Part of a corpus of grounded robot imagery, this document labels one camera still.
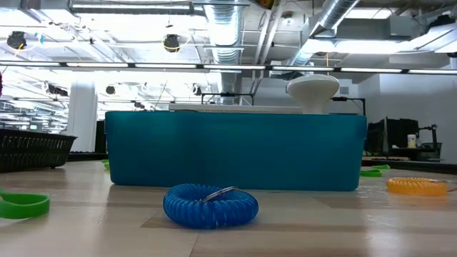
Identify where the black ceiling spotlight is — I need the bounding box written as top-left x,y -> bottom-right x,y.
162,33 -> 181,54
6,30 -> 28,51

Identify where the silver round ceiling duct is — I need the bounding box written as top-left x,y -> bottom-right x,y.
203,0 -> 247,105

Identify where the orange coil wristband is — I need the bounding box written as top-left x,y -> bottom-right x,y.
386,176 -> 449,197

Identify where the background desk with monitors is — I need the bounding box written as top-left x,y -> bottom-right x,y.
366,116 -> 444,162

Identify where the black background gantry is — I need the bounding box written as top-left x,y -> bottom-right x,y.
331,96 -> 367,116
200,91 -> 256,106

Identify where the teal plastic bin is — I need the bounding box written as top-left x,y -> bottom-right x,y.
104,110 -> 368,192

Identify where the silver slanted ceiling duct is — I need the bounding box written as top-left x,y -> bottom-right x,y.
287,0 -> 361,69

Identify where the grey ceiling beam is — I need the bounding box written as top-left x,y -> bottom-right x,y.
69,0 -> 196,16

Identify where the blue coil wristband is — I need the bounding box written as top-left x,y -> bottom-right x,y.
163,183 -> 260,230

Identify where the black mesh basket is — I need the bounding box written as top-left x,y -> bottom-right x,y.
0,128 -> 78,173

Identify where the long ceiling light strip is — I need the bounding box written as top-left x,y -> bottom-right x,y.
0,61 -> 457,75

